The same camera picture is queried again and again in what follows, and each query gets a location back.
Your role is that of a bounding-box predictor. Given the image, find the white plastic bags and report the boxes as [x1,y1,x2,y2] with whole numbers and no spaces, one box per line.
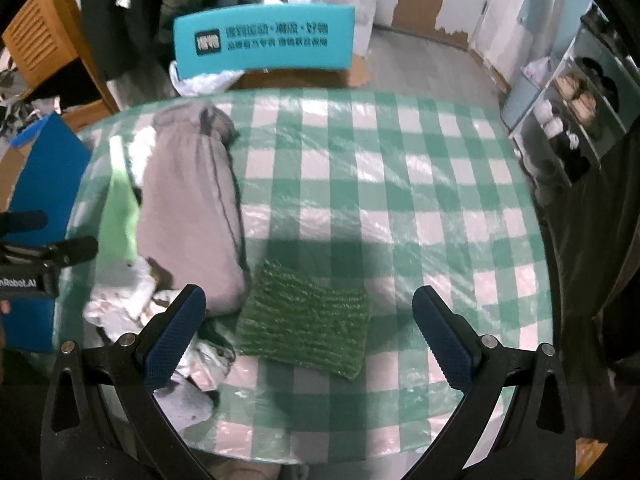
[82,257,235,434]

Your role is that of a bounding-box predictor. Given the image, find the teal printed cardboard box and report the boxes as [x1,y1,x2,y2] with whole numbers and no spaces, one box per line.
[174,3,355,79]

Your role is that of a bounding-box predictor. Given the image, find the blue rimmed cardboard box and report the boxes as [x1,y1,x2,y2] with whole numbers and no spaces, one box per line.
[0,112,94,356]

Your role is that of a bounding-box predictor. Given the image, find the shoe rack with shoes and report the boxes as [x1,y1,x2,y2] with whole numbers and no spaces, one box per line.
[509,4,639,188]

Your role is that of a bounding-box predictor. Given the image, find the grey fleece cover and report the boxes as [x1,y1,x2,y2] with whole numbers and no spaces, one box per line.
[137,101,247,315]

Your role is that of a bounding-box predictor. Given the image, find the green knitted cloth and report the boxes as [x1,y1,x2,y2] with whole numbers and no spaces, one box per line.
[235,261,371,380]

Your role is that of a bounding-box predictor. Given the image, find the white plastic bag under box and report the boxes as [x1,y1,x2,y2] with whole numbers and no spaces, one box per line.
[169,61,245,96]

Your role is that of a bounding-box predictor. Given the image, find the dark hanging jacket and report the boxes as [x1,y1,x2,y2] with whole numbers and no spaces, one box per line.
[78,0,289,82]

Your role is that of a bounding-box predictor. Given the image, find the green checked tablecloth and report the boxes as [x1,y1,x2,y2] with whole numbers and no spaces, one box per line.
[53,86,556,464]

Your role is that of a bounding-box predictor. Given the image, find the light green sheet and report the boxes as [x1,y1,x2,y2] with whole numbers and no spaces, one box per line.
[96,136,140,274]

